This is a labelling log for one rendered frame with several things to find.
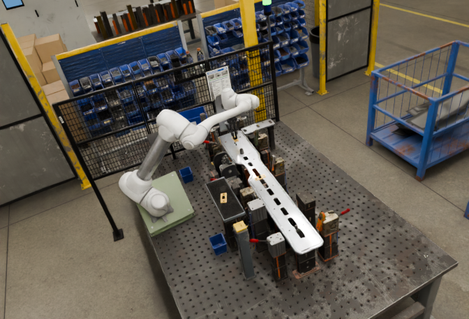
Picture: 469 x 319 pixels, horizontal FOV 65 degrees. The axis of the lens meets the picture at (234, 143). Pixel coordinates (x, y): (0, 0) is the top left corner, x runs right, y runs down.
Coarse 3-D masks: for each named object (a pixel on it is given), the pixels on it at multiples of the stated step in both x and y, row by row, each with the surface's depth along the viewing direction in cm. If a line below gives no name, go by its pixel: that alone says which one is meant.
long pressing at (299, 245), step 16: (224, 144) 306; (240, 144) 303; (240, 160) 287; (256, 160) 284; (272, 176) 267; (256, 192) 255; (272, 208) 241; (288, 208) 239; (288, 224) 228; (304, 224) 227; (288, 240) 218; (304, 240) 217; (320, 240) 215
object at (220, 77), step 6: (222, 66) 324; (228, 66) 326; (204, 72) 321; (210, 72) 323; (216, 72) 325; (222, 72) 327; (228, 72) 329; (210, 78) 326; (216, 78) 328; (222, 78) 330; (228, 78) 332; (210, 84) 329; (216, 84) 331; (222, 84) 333; (228, 84) 335; (210, 90) 332; (216, 90) 334; (222, 90) 336; (210, 96) 335
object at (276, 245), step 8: (280, 232) 217; (272, 240) 213; (280, 240) 212; (272, 248) 212; (280, 248) 215; (272, 256) 217; (280, 256) 219; (272, 264) 228; (280, 264) 223; (272, 272) 234; (280, 272) 227; (280, 280) 231
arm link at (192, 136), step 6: (186, 126) 231; (192, 126) 233; (198, 126) 239; (186, 132) 230; (192, 132) 231; (198, 132) 234; (204, 132) 238; (180, 138) 233; (186, 138) 229; (192, 138) 229; (198, 138) 231; (204, 138) 238; (186, 144) 229; (192, 144) 229; (198, 144) 233
